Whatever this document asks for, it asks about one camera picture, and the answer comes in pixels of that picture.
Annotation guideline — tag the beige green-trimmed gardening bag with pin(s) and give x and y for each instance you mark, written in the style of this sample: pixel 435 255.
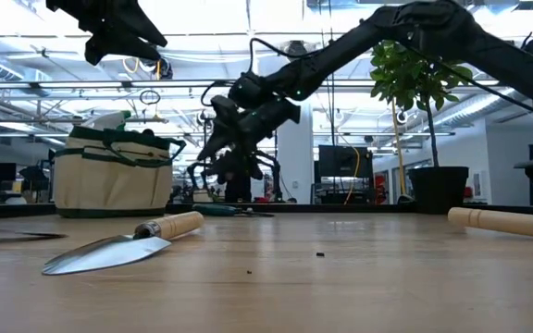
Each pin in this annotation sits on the beige green-trimmed gardening bag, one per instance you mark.
pixel 109 185

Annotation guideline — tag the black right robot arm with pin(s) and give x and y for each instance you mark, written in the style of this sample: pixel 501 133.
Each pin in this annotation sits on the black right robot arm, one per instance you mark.
pixel 479 41

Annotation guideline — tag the black aluminium table frame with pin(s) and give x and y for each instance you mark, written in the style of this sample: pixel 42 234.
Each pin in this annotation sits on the black aluminium table frame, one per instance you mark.
pixel 340 208

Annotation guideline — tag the dark green pruning shears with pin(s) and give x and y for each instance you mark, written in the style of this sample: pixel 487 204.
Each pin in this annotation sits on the dark green pruning shears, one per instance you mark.
pixel 220 210

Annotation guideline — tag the green spray bottle white nozzle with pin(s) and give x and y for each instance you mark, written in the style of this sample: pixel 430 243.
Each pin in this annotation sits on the green spray bottle white nozzle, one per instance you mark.
pixel 107 121

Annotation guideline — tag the green plant in black pot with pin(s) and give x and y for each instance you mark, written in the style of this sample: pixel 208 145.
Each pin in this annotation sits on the green plant in black pot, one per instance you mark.
pixel 437 189

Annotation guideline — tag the background black monitor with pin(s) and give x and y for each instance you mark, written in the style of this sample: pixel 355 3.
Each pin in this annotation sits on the background black monitor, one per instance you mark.
pixel 343 162

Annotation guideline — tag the background black robot arm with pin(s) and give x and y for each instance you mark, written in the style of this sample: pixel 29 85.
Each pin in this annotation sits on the background black robot arm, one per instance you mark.
pixel 276 176
pixel 191 173

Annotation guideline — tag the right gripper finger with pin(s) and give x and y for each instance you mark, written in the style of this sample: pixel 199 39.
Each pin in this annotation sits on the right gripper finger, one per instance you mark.
pixel 243 145
pixel 215 145

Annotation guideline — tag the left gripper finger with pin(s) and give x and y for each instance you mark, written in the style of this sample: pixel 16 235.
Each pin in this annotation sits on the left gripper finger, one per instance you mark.
pixel 139 23
pixel 118 41

